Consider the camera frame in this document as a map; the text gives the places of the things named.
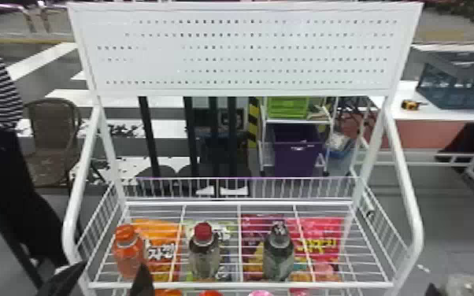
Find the red capped clear bottle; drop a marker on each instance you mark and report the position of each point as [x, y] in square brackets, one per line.
[204, 252]

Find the black post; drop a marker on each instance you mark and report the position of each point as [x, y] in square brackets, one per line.
[149, 136]
[191, 136]

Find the pink capped bottle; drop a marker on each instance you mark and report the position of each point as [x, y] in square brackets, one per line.
[260, 293]

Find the green basket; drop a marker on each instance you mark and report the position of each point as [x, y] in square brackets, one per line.
[287, 107]

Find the white side table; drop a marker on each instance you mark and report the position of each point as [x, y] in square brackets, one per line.
[435, 113]

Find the red snack packet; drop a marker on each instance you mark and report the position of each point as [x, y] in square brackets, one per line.
[321, 241]

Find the blue crate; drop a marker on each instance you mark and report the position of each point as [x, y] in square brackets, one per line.
[460, 89]

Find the magenta snack packet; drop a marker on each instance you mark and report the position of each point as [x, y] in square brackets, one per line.
[253, 231]

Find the orange capped bottle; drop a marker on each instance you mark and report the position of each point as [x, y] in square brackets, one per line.
[168, 293]

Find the grey bottle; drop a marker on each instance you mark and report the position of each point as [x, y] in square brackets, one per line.
[278, 254]

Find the orange snack packet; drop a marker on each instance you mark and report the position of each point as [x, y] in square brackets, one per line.
[160, 235]

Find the striped post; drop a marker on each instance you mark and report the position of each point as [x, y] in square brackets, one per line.
[253, 124]

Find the brown chair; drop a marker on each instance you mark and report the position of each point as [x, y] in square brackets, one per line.
[53, 132]

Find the yellow tape measure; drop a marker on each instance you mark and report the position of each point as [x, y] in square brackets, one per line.
[410, 105]

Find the purple crate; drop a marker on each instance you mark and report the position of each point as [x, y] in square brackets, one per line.
[297, 151]

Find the white shelf trolley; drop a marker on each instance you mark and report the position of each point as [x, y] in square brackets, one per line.
[264, 136]

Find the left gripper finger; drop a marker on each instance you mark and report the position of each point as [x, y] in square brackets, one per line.
[61, 284]
[142, 285]

